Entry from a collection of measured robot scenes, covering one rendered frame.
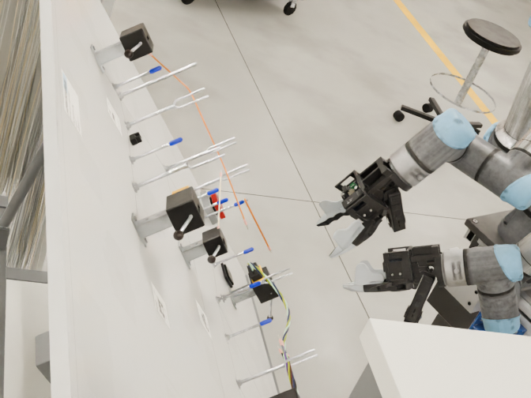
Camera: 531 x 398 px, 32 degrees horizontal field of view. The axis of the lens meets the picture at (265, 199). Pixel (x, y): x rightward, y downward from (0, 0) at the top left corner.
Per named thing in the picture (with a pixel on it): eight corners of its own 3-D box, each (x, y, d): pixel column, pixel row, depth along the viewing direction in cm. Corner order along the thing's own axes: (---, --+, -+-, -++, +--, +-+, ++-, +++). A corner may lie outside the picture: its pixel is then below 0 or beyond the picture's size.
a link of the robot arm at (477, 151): (482, 182, 184) (467, 181, 174) (437, 152, 188) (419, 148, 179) (505, 149, 182) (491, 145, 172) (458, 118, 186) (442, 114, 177)
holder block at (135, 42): (85, 56, 141) (140, 33, 140) (92, 42, 151) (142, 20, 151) (99, 84, 142) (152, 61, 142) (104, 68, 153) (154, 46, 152)
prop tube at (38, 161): (5, 233, 188) (70, 116, 175) (5, 241, 186) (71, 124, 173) (-10, 228, 187) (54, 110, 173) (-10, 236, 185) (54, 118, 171)
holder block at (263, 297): (261, 304, 190) (279, 296, 189) (252, 289, 185) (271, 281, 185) (256, 288, 192) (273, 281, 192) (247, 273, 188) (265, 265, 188)
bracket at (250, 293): (235, 309, 189) (258, 300, 188) (231, 303, 187) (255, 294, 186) (231, 292, 192) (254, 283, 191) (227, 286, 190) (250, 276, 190)
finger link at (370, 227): (342, 235, 180) (368, 199, 179) (347, 238, 182) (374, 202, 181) (355, 246, 177) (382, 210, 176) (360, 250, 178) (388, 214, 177)
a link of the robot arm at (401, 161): (421, 153, 179) (438, 182, 173) (403, 168, 181) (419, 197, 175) (399, 137, 174) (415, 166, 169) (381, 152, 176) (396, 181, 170)
